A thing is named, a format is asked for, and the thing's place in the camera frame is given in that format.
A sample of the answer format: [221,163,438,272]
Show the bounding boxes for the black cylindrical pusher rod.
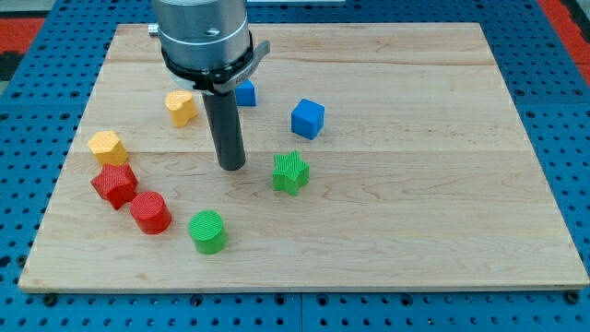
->
[202,90,245,171]

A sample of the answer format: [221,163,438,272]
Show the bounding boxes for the yellow heart block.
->
[165,90,198,128]

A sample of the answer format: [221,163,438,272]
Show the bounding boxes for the blue block behind rod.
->
[235,79,257,107]

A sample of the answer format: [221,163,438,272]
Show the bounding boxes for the red star block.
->
[90,163,138,210]

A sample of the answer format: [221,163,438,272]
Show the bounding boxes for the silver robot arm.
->
[152,0,270,96]

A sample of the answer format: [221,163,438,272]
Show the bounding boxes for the green star block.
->
[272,150,310,196]

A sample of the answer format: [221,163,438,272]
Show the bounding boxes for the red cylinder block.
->
[130,191,171,235]

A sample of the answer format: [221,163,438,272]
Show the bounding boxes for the wooden board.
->
[18,23,589,293]

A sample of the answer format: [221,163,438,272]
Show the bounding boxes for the green cylinder block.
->
[187,210,228,255]

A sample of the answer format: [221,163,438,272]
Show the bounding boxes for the blue cube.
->
[291,99,325,140]

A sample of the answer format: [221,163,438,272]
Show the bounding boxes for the yellow hexagon block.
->
[88,130,128,166]

